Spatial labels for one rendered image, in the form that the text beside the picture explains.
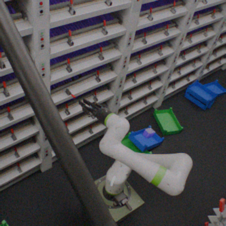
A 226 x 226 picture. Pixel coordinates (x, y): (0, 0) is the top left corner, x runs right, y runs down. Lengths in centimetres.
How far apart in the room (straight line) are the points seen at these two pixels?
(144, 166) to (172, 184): 18
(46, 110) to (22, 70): 5
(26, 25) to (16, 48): 121
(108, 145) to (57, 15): 76
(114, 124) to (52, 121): 130
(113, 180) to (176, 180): 42
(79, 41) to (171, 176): 97
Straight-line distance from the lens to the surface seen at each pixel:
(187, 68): 326
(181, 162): 171
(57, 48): 173
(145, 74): 263
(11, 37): 33
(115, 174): 184
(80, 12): 170
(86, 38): 184
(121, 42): 209
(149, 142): 276
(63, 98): 199
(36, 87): 32
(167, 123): 304
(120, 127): 160
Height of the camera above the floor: 212
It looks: 46 degrees down
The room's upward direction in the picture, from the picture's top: 11 degrees clockwise
